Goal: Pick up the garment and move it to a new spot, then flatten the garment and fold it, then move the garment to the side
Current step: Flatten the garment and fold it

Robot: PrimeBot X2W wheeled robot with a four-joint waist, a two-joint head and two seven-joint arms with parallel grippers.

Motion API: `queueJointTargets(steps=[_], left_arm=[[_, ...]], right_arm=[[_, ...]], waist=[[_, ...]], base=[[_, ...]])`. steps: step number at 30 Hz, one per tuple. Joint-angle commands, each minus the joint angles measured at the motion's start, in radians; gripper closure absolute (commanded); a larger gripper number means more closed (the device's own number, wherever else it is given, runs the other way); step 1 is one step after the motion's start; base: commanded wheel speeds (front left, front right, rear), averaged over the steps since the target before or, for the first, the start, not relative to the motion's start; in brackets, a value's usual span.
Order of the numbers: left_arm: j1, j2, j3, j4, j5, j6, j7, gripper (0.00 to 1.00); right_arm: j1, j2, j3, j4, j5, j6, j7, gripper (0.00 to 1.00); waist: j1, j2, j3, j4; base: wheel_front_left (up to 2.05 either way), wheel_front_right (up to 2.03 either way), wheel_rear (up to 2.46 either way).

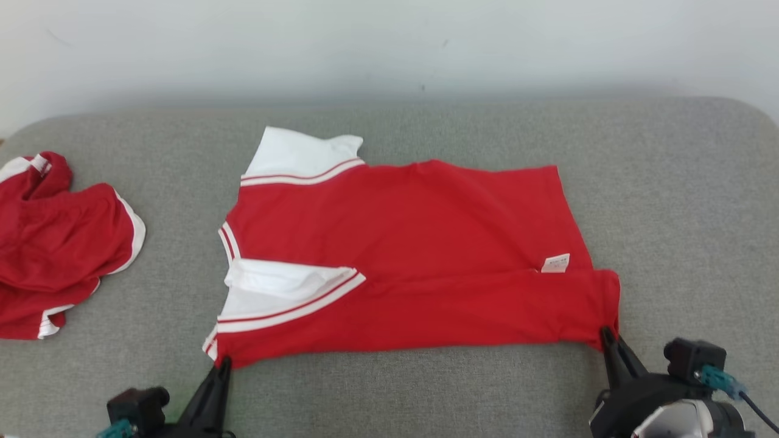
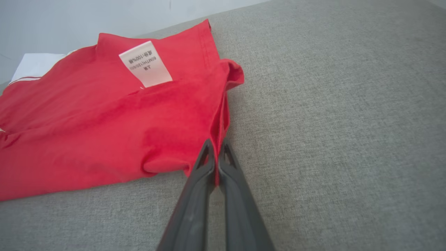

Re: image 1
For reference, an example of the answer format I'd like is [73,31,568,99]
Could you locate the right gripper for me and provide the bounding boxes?
[588,326,756,438]

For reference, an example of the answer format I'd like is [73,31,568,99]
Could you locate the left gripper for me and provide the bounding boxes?
[143,356,238,438]

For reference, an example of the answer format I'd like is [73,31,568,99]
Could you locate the red shorts white trim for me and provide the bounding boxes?
[0,151,147,340]

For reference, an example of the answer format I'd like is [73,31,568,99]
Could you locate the red white basketball jersey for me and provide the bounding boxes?
[203,126,621,370]

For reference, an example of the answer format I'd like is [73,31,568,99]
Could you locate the right camera cable teal plug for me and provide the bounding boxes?
[696,364,779,434]

